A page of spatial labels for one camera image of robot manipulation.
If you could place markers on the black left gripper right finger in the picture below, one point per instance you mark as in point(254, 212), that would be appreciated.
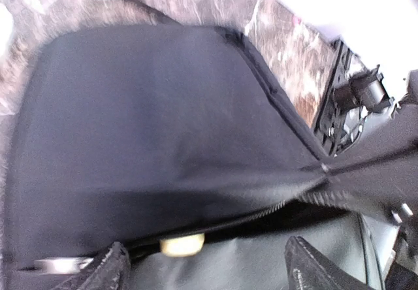
point(307, 268)

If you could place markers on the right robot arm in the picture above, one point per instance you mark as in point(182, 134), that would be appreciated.
point(363, 89)

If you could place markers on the yellow highlighter pen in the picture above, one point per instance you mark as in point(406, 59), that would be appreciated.
point(183, 246)

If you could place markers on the black student backpack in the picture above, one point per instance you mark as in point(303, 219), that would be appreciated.
point(140, 133)

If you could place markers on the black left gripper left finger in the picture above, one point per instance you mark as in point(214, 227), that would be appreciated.
point(108, 270)

